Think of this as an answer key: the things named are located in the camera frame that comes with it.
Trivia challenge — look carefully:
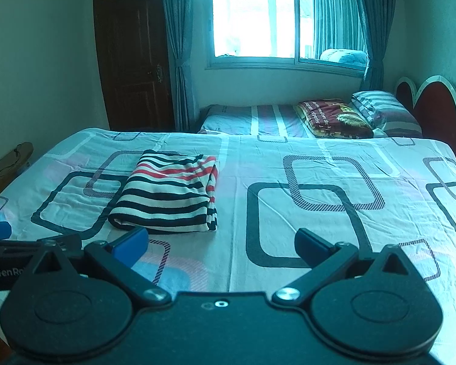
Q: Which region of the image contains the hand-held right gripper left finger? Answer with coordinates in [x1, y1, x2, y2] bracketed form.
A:
[17, 226, 172, 308]

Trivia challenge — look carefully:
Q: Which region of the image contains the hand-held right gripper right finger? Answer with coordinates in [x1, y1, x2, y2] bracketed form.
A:
[272, 228, 422, 307]

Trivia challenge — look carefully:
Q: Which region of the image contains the striped cartoon print sweater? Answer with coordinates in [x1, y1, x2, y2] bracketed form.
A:
[108, 149, 219, 234]

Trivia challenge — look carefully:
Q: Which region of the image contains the white geometric print bed sheet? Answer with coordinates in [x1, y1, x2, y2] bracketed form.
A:
[0, 127, 456, 362]

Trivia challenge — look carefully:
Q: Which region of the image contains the wooden side cabinet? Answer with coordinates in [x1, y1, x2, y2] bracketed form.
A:
[0, 142, 34, 208]

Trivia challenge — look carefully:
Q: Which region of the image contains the red printed folded blanket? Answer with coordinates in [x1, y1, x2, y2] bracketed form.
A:
[293, 99, 374, 138]

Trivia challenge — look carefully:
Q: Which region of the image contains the striped bed sheet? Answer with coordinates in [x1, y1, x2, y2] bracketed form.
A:
[198, 104, 316, 137]

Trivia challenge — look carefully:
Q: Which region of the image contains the striped pillow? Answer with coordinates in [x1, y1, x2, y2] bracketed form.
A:
[351, 90, 423, 138]

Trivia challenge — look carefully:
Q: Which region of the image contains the dark wooden door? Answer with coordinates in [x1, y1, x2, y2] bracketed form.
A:
[93, 0, 175, 132]

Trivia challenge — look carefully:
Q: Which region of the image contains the red scalloped headboard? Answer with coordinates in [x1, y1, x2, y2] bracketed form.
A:
[394, 75, 456, 168]

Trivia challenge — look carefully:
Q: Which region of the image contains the folded blue quilt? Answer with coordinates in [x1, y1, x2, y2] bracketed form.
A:
[320, 48, 367, 70]

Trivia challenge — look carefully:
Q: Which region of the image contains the blue curtain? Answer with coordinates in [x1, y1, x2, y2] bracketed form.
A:
[160, 0, 198, 132]
[355, 0, 398, 90]

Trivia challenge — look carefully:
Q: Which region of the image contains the window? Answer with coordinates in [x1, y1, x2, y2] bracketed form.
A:
[205, 0, 367, 71]

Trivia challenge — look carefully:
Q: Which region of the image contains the black cable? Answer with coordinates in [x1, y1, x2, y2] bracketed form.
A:
[0, 144, 23, 177]

